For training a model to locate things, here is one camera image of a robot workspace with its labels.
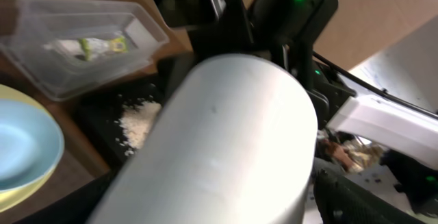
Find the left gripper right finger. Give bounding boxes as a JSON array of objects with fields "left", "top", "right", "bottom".
[{"left": 313, "top": 169, "right": 422, "bottom": 224}]

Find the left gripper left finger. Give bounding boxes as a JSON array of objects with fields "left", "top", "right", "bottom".
[{"left": 14, "top": 169, "right": 120, "bottom": 224}]

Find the yellow plate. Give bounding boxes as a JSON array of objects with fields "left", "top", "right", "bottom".
[{"left": 1, "top": 84, "right": 59, "bottom": 212}]

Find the light blue bowl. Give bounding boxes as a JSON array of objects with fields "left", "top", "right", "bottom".
[{"left": 1, "top": 99, "right": 64, "bottom": 182}]

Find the rice food waste pile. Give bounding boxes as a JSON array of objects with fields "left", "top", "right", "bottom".
[{"left": 114, "top": 95, "right": 162, "bottom": 157}]

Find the white cup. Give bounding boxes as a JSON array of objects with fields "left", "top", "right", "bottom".
[{"left": 89, "top": 54, "right": 318, "bottom": 224}]

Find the green snack wrapper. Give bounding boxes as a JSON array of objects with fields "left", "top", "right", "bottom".
[{"left": 43, "top": 36, "right": 128, "bottom": 62}]

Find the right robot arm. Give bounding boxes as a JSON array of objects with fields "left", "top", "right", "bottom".
[{"left": 153, "top": 0, "right": 437, "bottom": 218}]

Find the black waste tray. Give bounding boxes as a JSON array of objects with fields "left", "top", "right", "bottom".
[{"left": 68, "top": 55, "right": 196, "bottom": 170}]

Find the brown serving tray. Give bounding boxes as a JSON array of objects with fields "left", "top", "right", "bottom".
[{"left": 1, "top": 70, "right": 110, "bottom": 223}]

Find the clear plastic bin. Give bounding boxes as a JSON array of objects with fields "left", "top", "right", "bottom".
[{"left": 1, "top": 0, "right": 169, "bottom": 101}]

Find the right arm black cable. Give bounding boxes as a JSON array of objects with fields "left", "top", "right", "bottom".
[{"left": 313, "top": 51, "right": 438, "bottom": 121}]

